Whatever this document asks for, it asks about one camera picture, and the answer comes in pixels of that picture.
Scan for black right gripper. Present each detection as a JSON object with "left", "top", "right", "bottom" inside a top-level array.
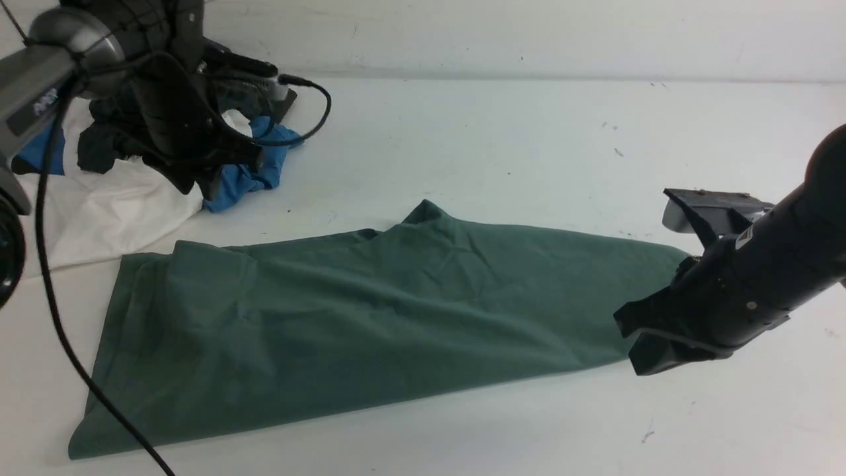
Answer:
[{"left": 613, "top": 221, "right": 844, "bottom": 376}]

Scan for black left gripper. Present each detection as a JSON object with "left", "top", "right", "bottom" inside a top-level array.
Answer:
[{"left": 131, "top": 56, "right": 264, "bottom": 201}]

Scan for green long-sleeved shirt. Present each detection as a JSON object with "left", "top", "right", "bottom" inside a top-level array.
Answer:
[{"left": 91, "top": 201, "right": 686, "bottom": 446}]

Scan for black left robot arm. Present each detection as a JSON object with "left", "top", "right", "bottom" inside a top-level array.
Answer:
[{"left": 2, "top": 1, "right": 262, "bottom": 302}]

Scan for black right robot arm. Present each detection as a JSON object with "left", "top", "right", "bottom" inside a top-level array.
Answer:
[{"left": 614, "top": 127, "right": 845, "bottom": 376}]

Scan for white shirt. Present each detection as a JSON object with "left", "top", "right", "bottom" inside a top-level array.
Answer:
[{"left": 44, "top": 99, "right": 203, "bottom": 269}]

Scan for blue shirt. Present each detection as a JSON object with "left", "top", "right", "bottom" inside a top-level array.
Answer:
[{"left": 12, "top": 116, "right": 302, "bottom": 213}]

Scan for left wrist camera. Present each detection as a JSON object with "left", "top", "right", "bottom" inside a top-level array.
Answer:
[{"left": 200, "top": 40, "right": 297, "bottom": 124}]

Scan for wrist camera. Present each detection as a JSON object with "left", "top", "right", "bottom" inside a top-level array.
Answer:
[
  {"left": 200, "top": 40, "right": 297, "bottom": 124},
  {"left": 662, "top": 188, "right": 775, "bottom": 248}
]

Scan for black left camera cable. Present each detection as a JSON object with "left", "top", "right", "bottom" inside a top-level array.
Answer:
[{"left": 33, "top": 50, "right": 332, "bottom": 476}]

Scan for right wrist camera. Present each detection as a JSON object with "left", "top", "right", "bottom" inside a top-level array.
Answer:
[{"left": 662, "top": 188, "right": 775, "bottom": 248}]

